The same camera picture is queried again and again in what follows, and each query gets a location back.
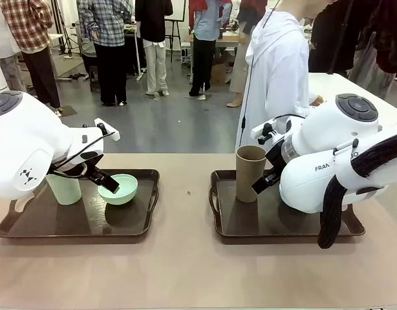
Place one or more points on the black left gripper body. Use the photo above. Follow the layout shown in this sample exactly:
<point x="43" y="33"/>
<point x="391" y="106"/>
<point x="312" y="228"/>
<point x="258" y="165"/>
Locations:
<point x="90" y="156"/>

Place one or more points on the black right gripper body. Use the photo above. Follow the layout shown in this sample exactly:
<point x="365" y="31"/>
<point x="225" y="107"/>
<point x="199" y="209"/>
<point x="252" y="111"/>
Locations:
<point x="276" y="158"/>

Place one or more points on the brown plastic cup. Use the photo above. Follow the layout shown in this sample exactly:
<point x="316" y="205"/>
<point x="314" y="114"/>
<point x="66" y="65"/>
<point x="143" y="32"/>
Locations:
<point x="247" y="174"/>

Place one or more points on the light green plastic bowl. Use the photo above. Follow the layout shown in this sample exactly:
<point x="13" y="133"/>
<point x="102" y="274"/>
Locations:
<point x="127" y="190"/>

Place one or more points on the light green plastic cup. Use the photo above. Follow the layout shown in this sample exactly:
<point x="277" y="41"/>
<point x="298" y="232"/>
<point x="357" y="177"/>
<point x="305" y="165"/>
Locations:
<point x="67" y="193"/>

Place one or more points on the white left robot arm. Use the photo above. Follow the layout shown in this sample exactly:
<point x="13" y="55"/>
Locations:
<point x="24" y="135"/>

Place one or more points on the white-sleeved left forearm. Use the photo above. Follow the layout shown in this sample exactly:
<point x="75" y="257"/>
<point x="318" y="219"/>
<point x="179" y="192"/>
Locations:
<point x="305" y="108"/>

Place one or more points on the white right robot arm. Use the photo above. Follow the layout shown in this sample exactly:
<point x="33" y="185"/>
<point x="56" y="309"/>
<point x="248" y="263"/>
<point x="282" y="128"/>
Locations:
<point x="328" y="129"/>

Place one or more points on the dark brown serving tray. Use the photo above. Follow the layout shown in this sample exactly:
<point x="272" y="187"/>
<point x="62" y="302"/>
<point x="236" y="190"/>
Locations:
<point x="72" y="223"/>
<point x="250" y="223"/>

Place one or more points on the person's left hand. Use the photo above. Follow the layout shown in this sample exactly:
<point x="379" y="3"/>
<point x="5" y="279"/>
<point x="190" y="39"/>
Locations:
<point x="316" y="100"/>

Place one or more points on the person in white coat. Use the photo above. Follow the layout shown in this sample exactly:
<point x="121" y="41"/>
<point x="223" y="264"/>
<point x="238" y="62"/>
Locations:
<point x="276" y="64"/>

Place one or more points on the white table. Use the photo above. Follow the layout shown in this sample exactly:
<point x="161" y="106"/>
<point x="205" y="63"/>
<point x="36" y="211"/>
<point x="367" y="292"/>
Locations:
<point x="347" y="87"/>

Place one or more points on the person in beige skirt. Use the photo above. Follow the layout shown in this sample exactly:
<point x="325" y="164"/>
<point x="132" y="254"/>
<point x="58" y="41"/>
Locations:
<point x="239" y="64"/>

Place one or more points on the cardboard box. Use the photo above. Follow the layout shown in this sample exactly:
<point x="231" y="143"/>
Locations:
<point x="219" y="74"/>

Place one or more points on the person in white shirt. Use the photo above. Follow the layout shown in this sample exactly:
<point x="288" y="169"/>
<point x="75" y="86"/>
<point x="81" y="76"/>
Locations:
<point x="11" y="71"/>

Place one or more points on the black tripod stand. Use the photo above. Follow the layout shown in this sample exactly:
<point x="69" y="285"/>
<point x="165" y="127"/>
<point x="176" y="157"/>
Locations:
<point x="68" y="42"/>

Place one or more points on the wooden desk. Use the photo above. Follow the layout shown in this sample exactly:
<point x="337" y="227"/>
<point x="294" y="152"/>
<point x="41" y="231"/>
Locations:
<point x="231" y="40"/>

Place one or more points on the person in black coat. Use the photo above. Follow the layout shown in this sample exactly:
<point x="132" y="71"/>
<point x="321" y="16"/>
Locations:
<point x="331" y="38"/>

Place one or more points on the person in blue plaid shirt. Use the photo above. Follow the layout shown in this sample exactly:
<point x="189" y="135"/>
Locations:
<point x="104" y="22"/>

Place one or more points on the person in red plaid shirt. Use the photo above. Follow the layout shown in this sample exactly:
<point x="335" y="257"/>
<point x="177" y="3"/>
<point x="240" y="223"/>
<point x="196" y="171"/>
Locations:
<point x="27" y="22"/>

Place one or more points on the person with red scarf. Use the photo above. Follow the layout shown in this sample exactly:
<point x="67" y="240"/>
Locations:
<point x="208" y="26"/>

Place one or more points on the person in black top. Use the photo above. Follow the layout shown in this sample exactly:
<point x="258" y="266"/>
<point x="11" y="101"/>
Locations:
<point x="153" y="19"/>

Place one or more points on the person in dark maroon jacket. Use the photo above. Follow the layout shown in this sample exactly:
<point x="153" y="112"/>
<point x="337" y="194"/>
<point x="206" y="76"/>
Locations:
<point x="389" y="32"/>

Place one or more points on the whiteboard easel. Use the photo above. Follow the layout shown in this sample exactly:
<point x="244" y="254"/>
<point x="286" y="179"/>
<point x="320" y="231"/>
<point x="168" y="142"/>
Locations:
<point x="176" y="9"/>

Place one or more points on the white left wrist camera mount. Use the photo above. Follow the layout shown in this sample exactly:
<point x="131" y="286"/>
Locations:
<point x="109" y="134"/>

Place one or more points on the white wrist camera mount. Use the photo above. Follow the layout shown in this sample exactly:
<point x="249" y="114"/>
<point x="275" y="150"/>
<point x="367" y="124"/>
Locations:
<point x="109" y="134"/>
<point x="261" y="129"/>

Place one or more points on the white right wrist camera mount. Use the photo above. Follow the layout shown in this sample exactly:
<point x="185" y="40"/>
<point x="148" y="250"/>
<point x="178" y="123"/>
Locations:
<point x="261" y="129"/>

